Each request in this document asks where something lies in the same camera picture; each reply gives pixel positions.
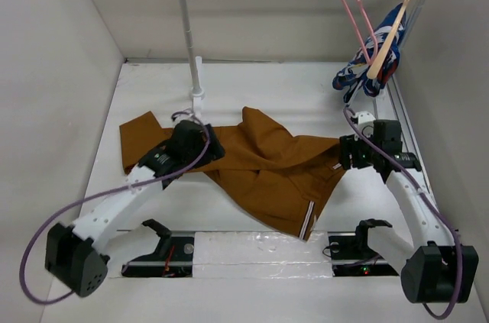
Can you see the beige wooden hanger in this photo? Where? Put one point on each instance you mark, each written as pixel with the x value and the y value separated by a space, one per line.
pixel 376 66

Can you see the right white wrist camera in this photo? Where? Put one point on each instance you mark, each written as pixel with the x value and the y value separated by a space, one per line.
pixel 362 118

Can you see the aluminium rail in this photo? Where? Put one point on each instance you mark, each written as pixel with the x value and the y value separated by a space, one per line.
pixel 389 104

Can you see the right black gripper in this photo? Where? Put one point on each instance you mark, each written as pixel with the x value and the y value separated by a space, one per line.
pixel 349 143

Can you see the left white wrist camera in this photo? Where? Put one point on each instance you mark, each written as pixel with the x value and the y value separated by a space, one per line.
pixel 177 117

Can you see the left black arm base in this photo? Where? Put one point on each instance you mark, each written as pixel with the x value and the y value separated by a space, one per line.
pixel 172 256

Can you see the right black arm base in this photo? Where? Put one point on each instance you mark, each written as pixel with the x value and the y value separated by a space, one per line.
pixel 350 254

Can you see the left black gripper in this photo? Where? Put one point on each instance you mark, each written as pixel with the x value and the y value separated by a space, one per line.
pixel 214 152

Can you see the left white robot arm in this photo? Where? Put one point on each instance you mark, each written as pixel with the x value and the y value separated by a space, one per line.
pixel 75 254

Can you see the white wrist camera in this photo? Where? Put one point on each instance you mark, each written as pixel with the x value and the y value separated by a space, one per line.
pixel 177 117
pixel 362 118

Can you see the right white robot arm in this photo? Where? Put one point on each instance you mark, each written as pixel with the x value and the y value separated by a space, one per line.
pixel 434 267

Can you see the brown trousers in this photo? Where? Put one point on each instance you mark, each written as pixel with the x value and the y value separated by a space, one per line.
pixel 281 180

